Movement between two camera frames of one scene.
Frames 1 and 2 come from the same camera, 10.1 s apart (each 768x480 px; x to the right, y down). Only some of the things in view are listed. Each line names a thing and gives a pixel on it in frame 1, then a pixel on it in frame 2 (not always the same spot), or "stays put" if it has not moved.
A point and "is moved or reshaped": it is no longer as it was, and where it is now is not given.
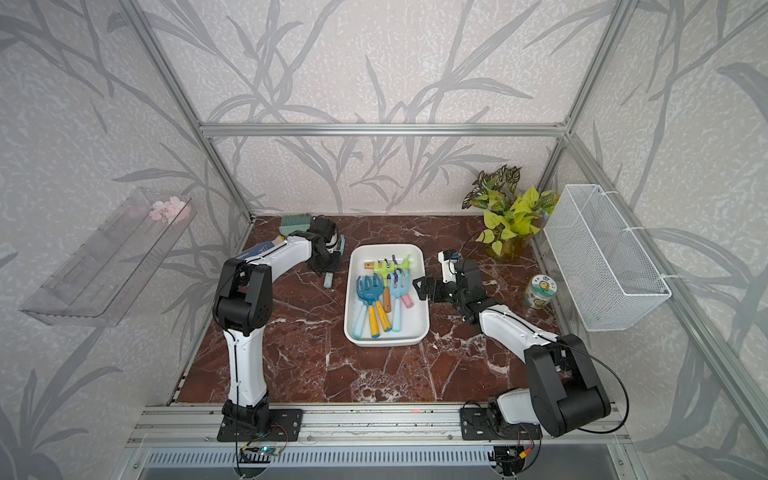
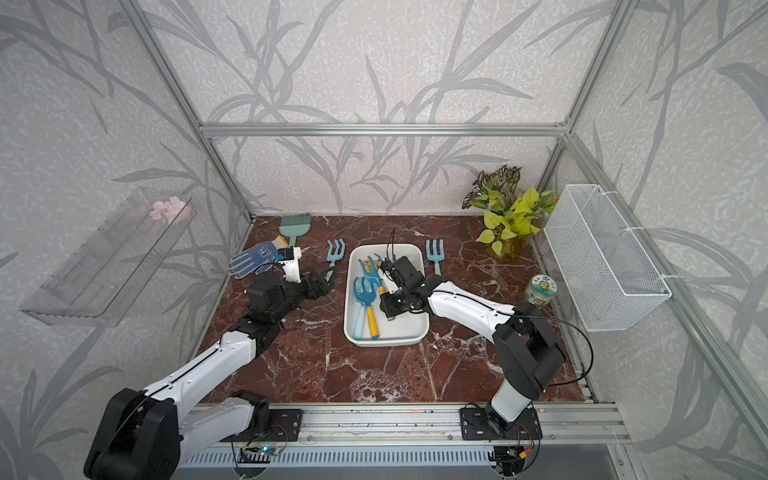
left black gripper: [337, 259] -> [321, 290]
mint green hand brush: [295, 222] stays put
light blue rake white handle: [398, 290] is moved or reshaped
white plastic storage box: [415, 320] stays put
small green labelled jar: [540, 291] stays put
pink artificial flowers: [174, 211] stays put
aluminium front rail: [157, 425] stays put
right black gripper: [427, 281] -> [384, 302]
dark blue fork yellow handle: [371, 290] -> [373, 273]
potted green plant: [512, 218] stays put
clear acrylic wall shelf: [100, 282] stays put
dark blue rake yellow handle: [375, 291] -> [366, 298]
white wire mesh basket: [601, 262] stays put
